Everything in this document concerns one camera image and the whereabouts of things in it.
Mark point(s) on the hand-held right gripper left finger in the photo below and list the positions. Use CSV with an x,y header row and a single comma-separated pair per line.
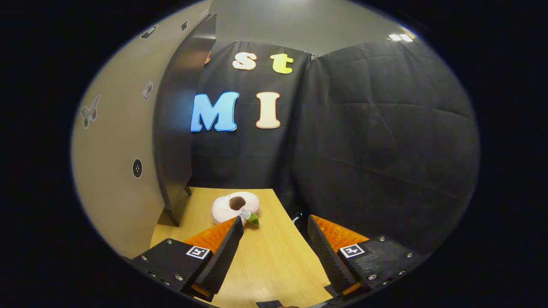
x,y
222,261

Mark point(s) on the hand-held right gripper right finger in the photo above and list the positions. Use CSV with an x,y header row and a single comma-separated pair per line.
x,y
327,256

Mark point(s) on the grey cabinet door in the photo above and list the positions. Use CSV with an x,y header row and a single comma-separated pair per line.
x,y
115,171

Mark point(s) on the dark grey cabinet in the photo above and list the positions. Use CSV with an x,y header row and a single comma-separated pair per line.
x,y
175,128

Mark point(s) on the pink white plush toy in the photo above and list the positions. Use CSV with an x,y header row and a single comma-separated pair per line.
x,y
227,205

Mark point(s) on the black backdrop cloth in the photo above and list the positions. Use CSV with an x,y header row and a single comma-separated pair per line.
x,y
385,128

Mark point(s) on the small ceiling light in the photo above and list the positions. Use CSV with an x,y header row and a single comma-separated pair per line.
x,y
400,37

